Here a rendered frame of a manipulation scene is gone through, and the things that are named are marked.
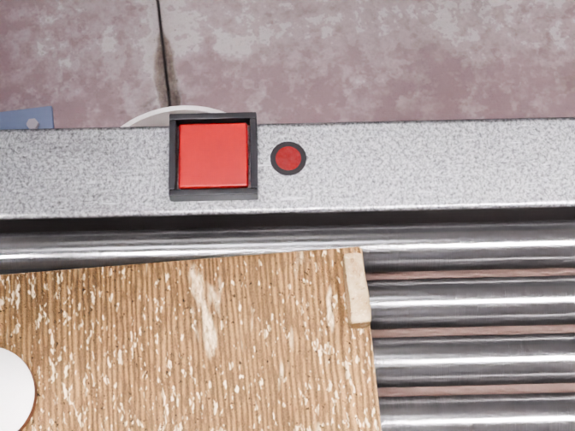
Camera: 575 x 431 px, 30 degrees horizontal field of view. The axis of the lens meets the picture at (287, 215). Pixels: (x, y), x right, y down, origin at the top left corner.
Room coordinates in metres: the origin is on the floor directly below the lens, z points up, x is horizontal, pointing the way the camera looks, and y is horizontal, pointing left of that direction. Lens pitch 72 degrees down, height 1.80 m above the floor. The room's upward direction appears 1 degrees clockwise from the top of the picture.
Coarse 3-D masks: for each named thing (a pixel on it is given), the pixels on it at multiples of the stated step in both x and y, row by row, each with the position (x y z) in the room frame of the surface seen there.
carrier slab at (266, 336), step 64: (256, 256) 0.24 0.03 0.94; (320, 256) 0.24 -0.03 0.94; (0, 320) 0.18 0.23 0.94; (64, 320) 0.18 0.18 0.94; (128, 320) 0.18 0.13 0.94; (192, 320) 0.19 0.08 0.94; (256, 320) 0.19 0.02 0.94; (320, 320) 0.19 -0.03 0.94; (64, 384) 0.13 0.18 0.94; (128, 384) 0.13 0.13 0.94; (192, 384) 0.13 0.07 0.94; (256, 384) 0.13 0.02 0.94; (320, 384) 0.13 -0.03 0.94
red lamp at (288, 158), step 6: (282, 150) 0.34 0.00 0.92; (288, 150) 0.34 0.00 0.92; (294, 150) 0.34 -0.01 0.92; (276, 156) 0.34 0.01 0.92; (282, 156) 0.34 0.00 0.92; (288, 156) 0.34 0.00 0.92; (294, 156) 0.34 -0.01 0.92; (300, 156) 0.34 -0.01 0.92; (276, 162) 0.33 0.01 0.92; (282, 162) 0.33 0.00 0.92; (288, 162) 0.33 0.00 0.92; (294, 162) 0.33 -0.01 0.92; (282, 168) 0.32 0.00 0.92; (288, 168) 0.33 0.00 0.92
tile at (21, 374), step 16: (0, 352) 0.15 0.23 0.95; (0, 368) 0.14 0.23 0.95; (16, 368) 0.14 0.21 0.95; (0, 384) 0.13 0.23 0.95; (16, 384) 0.13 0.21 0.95; (32, 384) 0.13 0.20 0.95; (0, 400) 0.12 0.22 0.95; (16, 400) 0.12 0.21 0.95; (32, 400) 0.12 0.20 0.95; (0, 416) 0.10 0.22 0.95; (16, 416) 0.10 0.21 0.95
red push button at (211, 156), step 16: (192, 128) 0.36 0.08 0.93; (208, 128) 0.36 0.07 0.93; (224, 128) 0.36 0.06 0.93; (240, 128) 0.36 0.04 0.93; (192, 144) 0.34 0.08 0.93; (208, 144) 0.34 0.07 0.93; (224, 144) 0.34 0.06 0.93; (240, 144) 0.34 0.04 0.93; (192, 160) 0.33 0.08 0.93; (208, 160) 0.33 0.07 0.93; (224, 160) 0.33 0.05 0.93; (240, 160) 0.33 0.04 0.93; (192, 176) 0.31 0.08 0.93; (208, 176) 0.31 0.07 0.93; (224, 176) 0.31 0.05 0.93; (240, 176) 0.31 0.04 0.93
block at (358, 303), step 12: (348, 264) 0.23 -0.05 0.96; (360, 264) 0.23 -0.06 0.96; (348, 276) 0.22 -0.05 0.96; (360, 276) 0.22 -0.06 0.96; (348, 288) 0.21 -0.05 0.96; (360, 288) 0.21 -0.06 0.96; (348, 300) 0.20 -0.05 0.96; (360, 300) 0.20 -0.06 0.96; (348, 312) 0.19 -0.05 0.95; (360, 312) 0.19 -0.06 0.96; (348, 324) 0.18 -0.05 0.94; (360, 324) 0.18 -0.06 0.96
